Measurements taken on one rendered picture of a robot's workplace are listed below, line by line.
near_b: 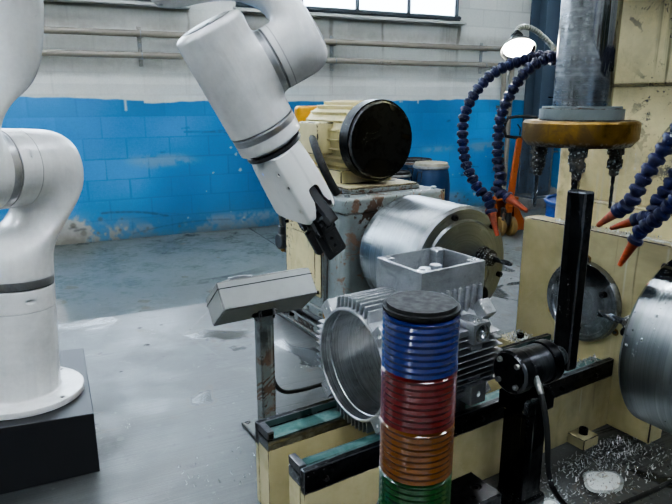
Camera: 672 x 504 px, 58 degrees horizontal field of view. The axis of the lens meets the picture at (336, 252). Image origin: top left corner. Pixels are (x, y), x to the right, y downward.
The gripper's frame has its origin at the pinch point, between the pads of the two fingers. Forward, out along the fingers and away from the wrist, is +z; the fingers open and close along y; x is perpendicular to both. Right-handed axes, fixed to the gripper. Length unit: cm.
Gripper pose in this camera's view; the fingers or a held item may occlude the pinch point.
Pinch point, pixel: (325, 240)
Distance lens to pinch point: 83.6
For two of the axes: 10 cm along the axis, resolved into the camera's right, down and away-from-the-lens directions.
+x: 7.3, -6.0, 3.2
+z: 4.2, 7.7, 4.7
